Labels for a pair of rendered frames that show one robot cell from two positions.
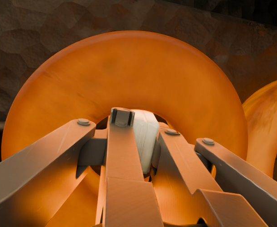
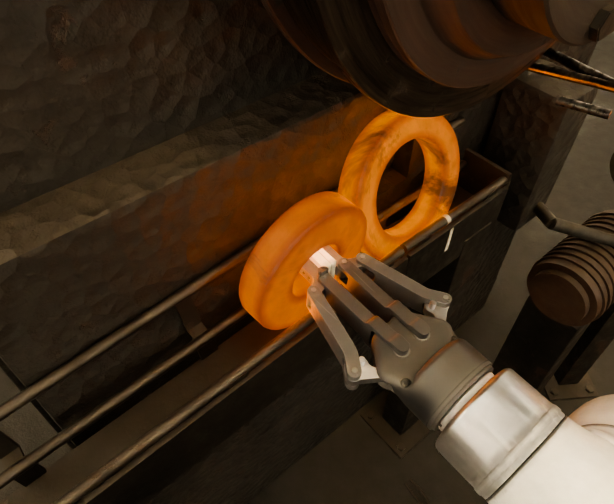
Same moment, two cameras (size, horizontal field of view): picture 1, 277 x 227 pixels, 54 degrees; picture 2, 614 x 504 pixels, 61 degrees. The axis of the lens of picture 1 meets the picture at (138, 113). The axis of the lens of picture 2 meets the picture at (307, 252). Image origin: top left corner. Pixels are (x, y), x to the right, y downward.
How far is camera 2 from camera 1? 41 cm
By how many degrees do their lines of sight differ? 47
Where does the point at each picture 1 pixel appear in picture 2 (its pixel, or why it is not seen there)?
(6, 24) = (162, 231)
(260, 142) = (367, 202)
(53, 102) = (279, 282)
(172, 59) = (328, 224)
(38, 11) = (182, 206)
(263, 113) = (364, 184)
